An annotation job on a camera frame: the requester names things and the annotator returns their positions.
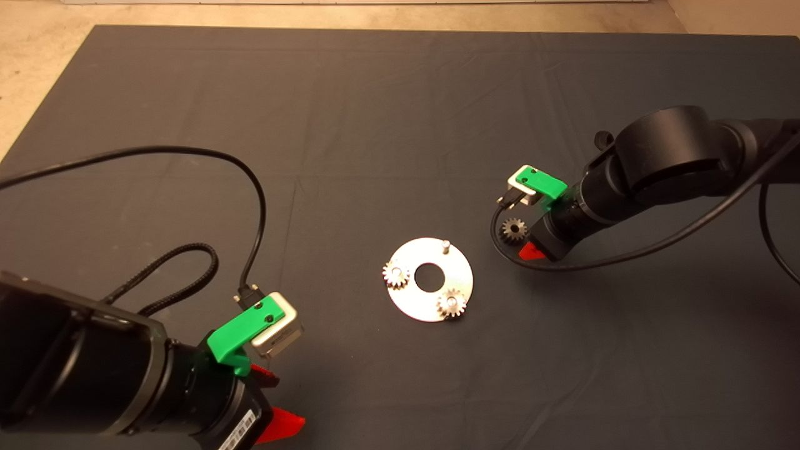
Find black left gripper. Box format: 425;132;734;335
186;331;307;450

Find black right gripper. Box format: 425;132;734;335
519;186;593;262

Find small steel planetary gear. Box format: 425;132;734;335
382;261;411;289
436;289;468;319
502;217;529;246

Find round metal carrier plate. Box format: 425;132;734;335
384;237;474;323

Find dark grey table cloth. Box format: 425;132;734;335
0;26;800;450

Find smooth black right camera cable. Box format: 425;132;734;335
491;131;800;271

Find smooth black camera cable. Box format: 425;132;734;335
0;146;268;307
491;131;800;271

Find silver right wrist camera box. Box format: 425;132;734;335
507;166;541;206

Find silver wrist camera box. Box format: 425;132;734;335
250;292;304;358
507;166;541;206

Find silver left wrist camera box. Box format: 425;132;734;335
250;292;304;358

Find green right camera mount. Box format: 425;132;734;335
516;166;568;210

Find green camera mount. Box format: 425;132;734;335
207;295;285;378
516;166;568;210

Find green left camera mount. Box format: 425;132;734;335
207;295;285;378

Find smooth black left camera cable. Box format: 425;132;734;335
0;146;268;307

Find thin black cable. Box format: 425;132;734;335
758;181;800;285

